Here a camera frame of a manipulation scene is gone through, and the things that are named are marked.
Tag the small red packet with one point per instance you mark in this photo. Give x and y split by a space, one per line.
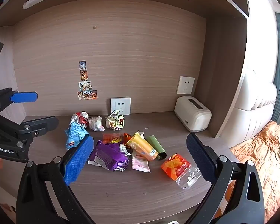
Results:
126 137

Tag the yellow tube packet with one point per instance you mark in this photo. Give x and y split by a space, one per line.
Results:
142 145

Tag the orange snack wrapper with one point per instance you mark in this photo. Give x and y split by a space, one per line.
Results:
110 137

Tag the white padded headboard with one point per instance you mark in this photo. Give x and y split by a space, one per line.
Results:
254 112

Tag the purple snack wrapper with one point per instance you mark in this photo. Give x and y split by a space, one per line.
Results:
107 155

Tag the green cardboard box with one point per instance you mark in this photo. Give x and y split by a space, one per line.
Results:
155 144

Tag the orange clear plastic packet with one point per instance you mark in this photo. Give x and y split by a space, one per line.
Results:
175 166

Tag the cluster of picture stickers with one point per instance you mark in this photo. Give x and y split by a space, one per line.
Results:
85 86

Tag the white wall outlet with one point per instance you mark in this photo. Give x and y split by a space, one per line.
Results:
120 105
186 85

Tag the pink white sachet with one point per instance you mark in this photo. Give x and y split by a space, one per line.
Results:
140 163

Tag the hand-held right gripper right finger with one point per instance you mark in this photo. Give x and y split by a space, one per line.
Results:
199 158

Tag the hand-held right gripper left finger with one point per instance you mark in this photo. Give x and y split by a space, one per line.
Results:
79 161

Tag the crumpled red white wrapper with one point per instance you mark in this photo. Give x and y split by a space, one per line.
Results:
80 119

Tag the yellow white wrapper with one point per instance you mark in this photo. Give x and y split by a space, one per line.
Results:
115 120

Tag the beige ribbed desktop device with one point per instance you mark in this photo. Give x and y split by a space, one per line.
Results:
193 114

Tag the clear plastic crumpled wrapper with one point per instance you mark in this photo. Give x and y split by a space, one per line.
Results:
96 123

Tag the blue snack bag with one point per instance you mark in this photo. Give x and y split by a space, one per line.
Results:
74 133

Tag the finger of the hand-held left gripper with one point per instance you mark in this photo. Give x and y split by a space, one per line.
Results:
44 122
23 97

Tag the orange patterned blanket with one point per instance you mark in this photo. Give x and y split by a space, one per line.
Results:
268 158

